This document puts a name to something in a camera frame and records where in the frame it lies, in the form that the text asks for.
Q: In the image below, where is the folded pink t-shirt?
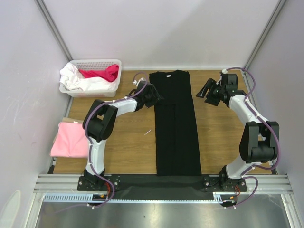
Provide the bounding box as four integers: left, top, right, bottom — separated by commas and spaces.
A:
50, 122, 89, 158

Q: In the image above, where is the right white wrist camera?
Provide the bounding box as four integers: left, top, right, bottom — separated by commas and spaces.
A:
220, 69, 229, 84

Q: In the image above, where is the white t-shirt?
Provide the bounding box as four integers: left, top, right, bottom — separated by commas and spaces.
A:
60, 63, 116, 91

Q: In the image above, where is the white plastic laundry basket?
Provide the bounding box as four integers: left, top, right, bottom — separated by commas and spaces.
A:
59, 59, 122, 97

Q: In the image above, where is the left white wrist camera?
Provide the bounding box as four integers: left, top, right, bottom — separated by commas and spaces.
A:
132, 77, 146, 87

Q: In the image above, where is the black t-shirt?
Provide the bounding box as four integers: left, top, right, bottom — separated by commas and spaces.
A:
149, 70, 201, 176

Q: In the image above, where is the aluminium frame rail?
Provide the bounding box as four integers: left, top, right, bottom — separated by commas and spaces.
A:
34, 174, 293, 194

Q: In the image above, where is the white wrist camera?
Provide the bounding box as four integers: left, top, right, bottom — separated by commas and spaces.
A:
132, 77, 146, 87
220, 69, 229, 84

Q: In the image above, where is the magenta t-shirt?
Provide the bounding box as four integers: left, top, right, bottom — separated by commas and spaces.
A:
78, 64, 119, 82

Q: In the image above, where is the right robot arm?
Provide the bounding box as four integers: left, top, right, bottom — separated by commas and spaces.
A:
196, 72, 280, 191

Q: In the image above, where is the folded beige t-shirt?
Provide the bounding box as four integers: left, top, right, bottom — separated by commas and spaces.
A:
62, 117, 83, 124

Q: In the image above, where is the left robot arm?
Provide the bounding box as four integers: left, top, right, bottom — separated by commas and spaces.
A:
77, 80, 163, 191

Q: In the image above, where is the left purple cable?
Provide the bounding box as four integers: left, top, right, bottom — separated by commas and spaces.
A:
45, 71, 149, 216

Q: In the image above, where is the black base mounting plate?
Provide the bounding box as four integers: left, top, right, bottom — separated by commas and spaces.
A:
78, 173, 247, 202

